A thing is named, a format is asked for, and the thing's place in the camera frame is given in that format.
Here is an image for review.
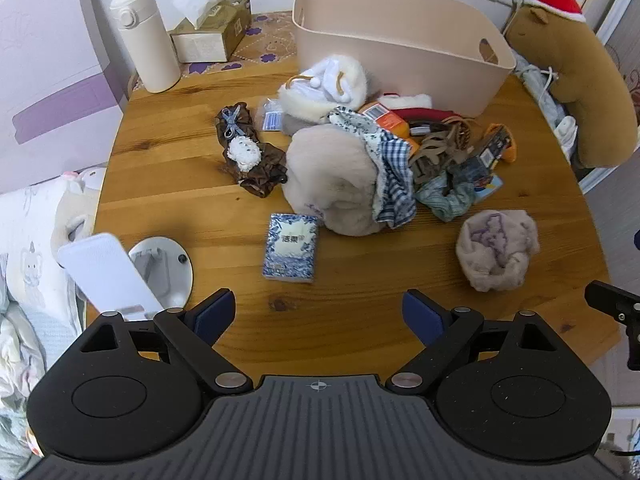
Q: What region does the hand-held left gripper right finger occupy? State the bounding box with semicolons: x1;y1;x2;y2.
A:
390;288;561;396

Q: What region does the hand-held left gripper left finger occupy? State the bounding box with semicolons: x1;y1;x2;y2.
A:
75;287;253;396

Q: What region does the blue white tissue pack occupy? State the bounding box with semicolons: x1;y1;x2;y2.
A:
262;213;320;284

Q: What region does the beige cloth purple outline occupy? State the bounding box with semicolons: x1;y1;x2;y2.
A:
456;208;541;292

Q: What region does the blue green scrunchie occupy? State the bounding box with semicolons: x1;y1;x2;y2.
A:
415;167;481;222

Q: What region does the cartoon print tissue pack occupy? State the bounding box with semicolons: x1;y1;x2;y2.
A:
472;172;503;203

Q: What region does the blue checked cloth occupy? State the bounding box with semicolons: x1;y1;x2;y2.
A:
327;106;421;228

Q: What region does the taupe hair claw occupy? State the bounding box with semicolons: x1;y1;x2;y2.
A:
407;147;453;187

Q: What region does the beige fluffy hat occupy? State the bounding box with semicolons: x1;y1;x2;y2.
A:
282;125;388;237

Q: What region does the small black box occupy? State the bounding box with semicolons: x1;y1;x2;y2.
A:
452;127;511;186

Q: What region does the tan hair claw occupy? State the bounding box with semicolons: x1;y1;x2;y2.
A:
415;114;482;161

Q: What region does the clear plastic packet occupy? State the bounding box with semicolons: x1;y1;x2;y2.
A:
254;100;287;133

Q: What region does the orange bottle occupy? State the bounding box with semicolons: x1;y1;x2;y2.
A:
359;101;420;141

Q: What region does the red white plush sock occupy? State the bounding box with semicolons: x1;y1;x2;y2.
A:
372;92;456;123

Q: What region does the white fluffy hat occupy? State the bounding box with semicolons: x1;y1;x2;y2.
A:
277;54;371;136

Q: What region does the beige plastic container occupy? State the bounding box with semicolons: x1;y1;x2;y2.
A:
291;0;517;117

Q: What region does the white phone stand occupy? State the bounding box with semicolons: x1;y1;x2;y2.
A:
56;232;194;322

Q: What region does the white charger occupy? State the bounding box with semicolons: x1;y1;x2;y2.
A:
554;116;581;158

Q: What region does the small orange object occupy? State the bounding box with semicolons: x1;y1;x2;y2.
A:
487;124;517;163

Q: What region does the brown capybara plush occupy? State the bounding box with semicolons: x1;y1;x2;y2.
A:
502;2;640;170

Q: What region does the light blue cloth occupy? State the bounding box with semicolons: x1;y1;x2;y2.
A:
512;50;571;136

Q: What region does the cream plush toy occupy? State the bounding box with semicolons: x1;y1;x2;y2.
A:
50;166;108;251

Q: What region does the white printed bedding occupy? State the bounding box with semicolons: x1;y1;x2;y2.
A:
0;185;88;471

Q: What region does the cream thermos bottle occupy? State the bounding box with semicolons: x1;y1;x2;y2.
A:
110;0;182;94

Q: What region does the gold tissue box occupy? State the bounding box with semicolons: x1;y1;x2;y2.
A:
170;0;252;64

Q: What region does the brown floral paper mat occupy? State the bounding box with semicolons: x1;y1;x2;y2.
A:
131;10;301;93

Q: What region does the white purple cardboard box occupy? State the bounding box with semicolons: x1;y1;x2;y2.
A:
0;0;130;196

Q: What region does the white cable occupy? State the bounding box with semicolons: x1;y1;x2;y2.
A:
520;66;561;111

